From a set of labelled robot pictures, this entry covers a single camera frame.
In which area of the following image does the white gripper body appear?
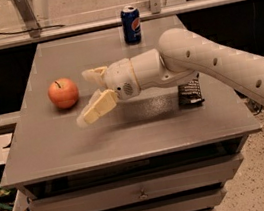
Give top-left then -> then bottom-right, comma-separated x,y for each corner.
104,58 -> 141,101

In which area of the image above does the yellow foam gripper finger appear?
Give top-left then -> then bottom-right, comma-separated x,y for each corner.
82,66 -> 107,87
77,89 -> 118,128

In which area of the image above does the red orange apple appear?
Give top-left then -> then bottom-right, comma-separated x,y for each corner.
47,78 -> 79,109

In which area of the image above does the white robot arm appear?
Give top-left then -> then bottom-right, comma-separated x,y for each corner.
77,28 -> 264,128

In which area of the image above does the blue pepsi can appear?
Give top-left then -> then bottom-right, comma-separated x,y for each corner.
120,5 -> 142,45

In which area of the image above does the black snack bar wrapper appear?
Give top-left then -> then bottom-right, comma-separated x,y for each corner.
178,79 -> 204,106

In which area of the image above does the grey drawer cabinet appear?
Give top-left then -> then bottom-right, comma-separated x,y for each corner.
1,16 -> 260,211

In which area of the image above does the top drawer metal knob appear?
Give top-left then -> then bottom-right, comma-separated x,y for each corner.
138,189 -> 148,200

